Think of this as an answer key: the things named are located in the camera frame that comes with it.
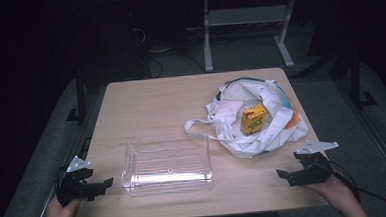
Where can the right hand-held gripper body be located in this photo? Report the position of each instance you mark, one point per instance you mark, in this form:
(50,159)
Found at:
(315,168)

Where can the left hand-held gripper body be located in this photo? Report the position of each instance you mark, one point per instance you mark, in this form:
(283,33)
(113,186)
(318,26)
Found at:
(72,188)

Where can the yellow juice carton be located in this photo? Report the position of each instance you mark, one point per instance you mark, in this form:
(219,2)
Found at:
(253,119)

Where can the clear plastic container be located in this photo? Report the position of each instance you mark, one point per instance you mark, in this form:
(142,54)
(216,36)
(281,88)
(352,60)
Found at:
(167,166)

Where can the white cloth tote bag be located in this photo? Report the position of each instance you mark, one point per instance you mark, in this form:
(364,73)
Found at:
(228,113)

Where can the person's right hand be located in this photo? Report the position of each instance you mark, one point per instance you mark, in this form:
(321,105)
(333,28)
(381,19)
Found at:
(332,191)

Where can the black metal stand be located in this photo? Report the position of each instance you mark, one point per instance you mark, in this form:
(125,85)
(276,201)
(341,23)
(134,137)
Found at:
(355,80)
(80,94)

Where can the white metal table frame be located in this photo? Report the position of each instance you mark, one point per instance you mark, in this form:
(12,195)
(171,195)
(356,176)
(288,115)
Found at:
(243,15)

